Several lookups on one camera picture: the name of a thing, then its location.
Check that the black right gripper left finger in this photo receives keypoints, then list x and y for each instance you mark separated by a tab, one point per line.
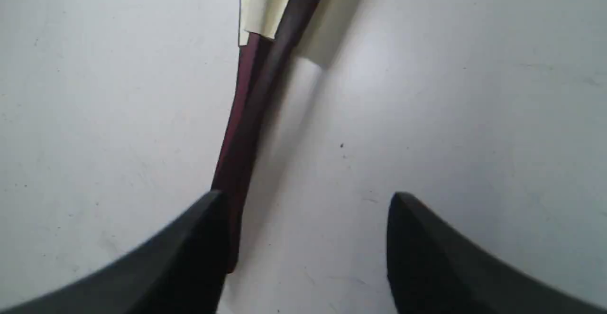
180	270

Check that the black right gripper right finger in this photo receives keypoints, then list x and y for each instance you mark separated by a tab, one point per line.
433	269

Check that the painted paper folding fan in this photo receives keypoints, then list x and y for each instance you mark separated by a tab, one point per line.
270	30

